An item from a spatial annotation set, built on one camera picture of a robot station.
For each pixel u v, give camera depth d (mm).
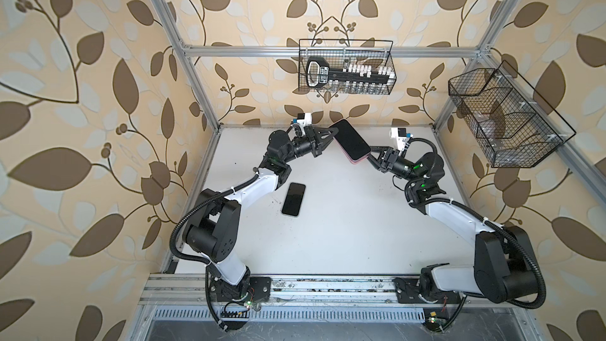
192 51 920
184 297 737
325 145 713
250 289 737
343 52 900
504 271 418
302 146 692
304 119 741
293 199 943
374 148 693
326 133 724
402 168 678
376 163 687
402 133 707
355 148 692
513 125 733
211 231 458
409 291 735
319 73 830
